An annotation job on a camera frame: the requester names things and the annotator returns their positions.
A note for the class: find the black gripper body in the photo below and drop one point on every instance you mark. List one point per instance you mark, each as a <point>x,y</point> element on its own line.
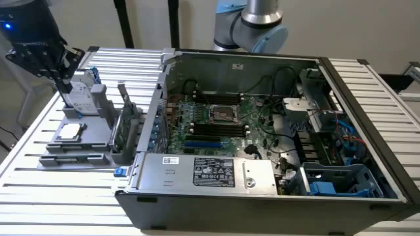
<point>30,22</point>

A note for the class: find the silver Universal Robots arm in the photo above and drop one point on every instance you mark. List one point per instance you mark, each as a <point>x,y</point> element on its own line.
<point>259,14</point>

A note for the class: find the RAM stick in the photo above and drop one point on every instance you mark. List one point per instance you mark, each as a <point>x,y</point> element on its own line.
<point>77,156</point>

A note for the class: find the black RAM slot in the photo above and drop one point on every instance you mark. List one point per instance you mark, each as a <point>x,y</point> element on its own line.
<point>218,130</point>
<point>219,99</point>
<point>219,94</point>
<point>218,133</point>
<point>218,127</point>
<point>218,124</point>

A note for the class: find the blue expansion slot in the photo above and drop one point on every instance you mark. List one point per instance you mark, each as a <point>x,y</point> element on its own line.
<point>202,144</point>

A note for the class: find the black expansion slot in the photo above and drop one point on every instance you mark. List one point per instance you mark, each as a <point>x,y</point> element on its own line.
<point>201,151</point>

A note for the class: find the silver hard disk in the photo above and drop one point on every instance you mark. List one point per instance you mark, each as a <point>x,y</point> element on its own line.
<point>82,98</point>

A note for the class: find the silver CPU chip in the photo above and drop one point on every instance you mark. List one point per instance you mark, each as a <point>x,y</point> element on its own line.
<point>71,130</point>

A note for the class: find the grey parts rack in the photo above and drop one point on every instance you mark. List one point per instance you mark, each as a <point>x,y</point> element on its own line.
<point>98,132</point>

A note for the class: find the green graphics card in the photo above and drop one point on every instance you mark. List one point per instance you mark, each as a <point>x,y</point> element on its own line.
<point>123,123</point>

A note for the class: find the blue case latch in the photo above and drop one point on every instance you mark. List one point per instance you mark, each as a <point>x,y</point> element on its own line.
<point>119,171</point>

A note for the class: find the CPU socket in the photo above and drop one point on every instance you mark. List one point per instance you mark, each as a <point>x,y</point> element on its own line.
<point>222,113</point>

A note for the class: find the silver power supply unit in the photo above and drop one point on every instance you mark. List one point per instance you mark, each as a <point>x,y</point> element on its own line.
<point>158,177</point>

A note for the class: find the green motherboard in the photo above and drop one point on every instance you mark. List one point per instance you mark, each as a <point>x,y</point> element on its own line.
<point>257,123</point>

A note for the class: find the silver fan shroud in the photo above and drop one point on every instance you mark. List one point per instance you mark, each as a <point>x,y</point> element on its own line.
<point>297,107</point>

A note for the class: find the open black PC case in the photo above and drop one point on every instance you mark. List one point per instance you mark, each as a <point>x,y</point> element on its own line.
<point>230,211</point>

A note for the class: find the blue plastic disk bay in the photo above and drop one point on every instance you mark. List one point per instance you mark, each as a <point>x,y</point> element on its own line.
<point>354,177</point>

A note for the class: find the black frame post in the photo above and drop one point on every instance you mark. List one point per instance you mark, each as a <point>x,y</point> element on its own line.
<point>174,22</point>
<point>125,22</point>

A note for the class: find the aluminium frame side table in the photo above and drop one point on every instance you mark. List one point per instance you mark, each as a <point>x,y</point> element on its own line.
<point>403,81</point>

